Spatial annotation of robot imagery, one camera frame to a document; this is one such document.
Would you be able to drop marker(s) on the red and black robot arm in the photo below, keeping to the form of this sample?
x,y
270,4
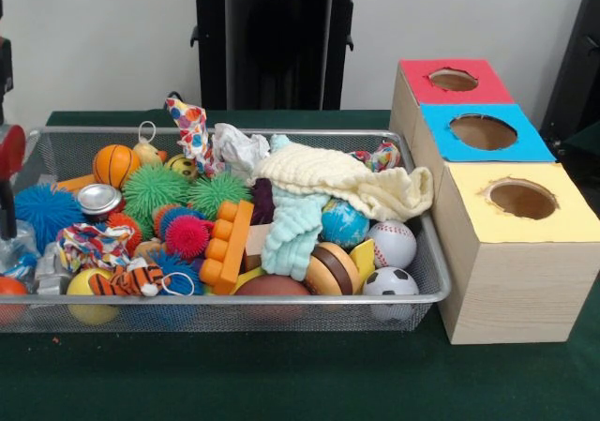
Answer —
x,y
4,79

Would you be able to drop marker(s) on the toy burger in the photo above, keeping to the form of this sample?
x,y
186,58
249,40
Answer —
x,y
333,268

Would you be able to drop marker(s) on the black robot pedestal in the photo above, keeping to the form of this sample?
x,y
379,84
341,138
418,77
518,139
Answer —
x,y
211,55

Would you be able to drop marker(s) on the white baseball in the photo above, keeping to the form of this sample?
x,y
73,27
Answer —
x,y
394,245

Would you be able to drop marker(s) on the silver mesh bin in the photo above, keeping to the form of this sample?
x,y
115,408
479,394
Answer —
x,y
234,318

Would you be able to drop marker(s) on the mint green muslin cloth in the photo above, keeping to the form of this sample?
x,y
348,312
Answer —
x,y
290,238

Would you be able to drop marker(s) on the orange plastic building block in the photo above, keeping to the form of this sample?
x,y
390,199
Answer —
x,y
229,247

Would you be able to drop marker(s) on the crushed clear plastic bottle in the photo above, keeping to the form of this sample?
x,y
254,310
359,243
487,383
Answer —
x,y
23,252

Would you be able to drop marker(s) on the blue globe ball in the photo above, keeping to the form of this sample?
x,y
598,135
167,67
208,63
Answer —
x,y
344,226

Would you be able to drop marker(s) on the cream muslin cloth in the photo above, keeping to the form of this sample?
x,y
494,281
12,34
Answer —
x,y
347,177

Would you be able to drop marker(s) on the orange striped tiger plush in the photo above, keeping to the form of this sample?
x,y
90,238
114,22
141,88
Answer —
x,y
126,281

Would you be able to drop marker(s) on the orange toy basketball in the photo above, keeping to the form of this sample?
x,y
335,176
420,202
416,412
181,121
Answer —
x,y
116,165

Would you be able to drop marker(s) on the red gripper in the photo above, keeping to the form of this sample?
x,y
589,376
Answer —
x,y
11,154

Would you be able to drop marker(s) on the brown toy football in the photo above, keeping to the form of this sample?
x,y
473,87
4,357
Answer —
x,y
274,288

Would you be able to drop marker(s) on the wooden box with three holes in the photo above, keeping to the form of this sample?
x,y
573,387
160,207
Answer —
x,y
515,290

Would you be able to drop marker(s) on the black and white soccer ball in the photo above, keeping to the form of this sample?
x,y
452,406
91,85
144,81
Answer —
x,y
391,281

